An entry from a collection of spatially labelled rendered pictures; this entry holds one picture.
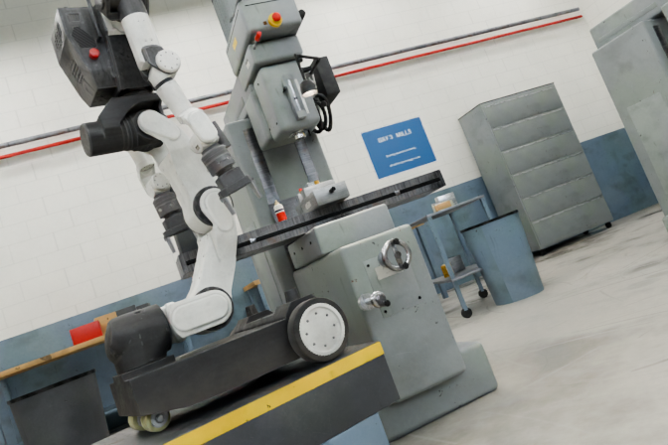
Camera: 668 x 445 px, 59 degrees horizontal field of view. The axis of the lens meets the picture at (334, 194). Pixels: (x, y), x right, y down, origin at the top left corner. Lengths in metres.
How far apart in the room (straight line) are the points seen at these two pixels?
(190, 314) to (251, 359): 0.25
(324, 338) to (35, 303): 5.17
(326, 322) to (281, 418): 0.34
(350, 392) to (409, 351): 0.47
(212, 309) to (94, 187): 5.09
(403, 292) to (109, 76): 1.28
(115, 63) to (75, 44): 0.13
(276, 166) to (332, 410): 1.56
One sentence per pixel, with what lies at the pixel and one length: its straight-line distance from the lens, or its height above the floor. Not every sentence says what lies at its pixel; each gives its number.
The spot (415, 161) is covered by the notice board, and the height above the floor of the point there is 1.66.
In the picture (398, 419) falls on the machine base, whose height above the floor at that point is 0.07.
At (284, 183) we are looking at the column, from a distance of 3.05.
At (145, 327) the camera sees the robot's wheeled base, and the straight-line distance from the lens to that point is 1.92.
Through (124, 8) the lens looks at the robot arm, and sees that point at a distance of 2.08.
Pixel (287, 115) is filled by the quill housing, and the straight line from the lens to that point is 2.66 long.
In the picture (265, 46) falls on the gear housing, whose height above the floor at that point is 1.70.
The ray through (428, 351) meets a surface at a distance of 2.31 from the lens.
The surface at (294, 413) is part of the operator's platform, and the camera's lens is 1.78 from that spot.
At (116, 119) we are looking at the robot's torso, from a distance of 2.09.
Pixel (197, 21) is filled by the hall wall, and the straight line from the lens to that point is 7.74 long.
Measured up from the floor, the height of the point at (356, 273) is 0.62.
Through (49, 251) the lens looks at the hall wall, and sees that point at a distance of 6.86.
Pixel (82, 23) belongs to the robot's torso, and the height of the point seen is 1.71.
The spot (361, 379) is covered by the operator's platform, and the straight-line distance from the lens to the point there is 1.89.
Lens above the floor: 0.64
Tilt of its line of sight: 7 degrees up
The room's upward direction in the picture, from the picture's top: 21 degrees counter-clockwise
